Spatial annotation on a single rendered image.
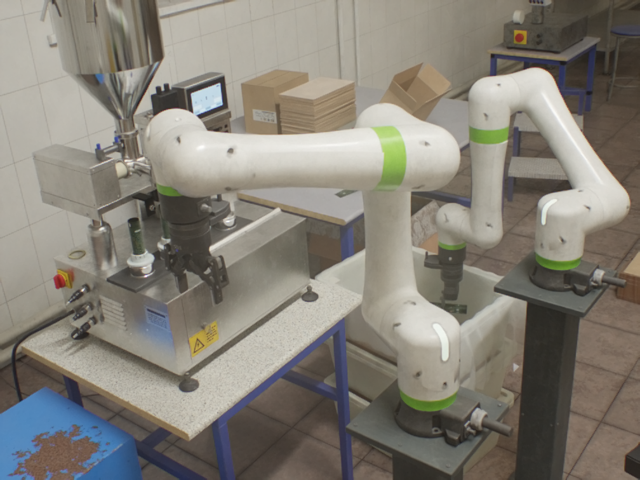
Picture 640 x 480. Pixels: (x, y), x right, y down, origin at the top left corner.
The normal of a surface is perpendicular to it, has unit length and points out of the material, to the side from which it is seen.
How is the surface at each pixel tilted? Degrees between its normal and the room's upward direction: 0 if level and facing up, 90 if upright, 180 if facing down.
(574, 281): 81
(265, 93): 90
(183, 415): 0
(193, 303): 90
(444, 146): 56
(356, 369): 96
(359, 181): 115
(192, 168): 75
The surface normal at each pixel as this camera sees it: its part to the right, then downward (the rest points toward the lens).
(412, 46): 0.80, 0.21
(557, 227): -0.47, 0.40
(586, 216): 0.51, 0.27
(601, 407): -0.06, -0.90
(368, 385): -0.69, 0.44
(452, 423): -0.61, 0.23
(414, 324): -0.31, -0.79
